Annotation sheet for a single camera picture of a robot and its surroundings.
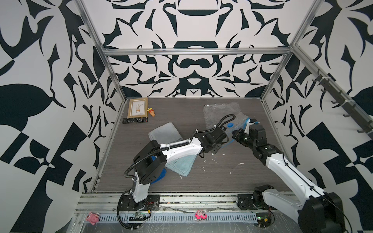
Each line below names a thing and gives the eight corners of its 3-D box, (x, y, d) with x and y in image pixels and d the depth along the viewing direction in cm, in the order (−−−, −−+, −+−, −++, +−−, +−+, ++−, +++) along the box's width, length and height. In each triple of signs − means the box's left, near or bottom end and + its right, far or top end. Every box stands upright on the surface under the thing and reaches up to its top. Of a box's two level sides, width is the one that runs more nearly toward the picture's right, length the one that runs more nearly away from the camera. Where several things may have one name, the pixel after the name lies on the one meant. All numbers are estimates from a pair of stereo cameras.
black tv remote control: (123, 123, 108) (122, 121, 105) (124, 120, 110) (122, 118, 107) (147, 122, 109) (146, 120, 106) (148, 119, 110) (147, 116, 108)
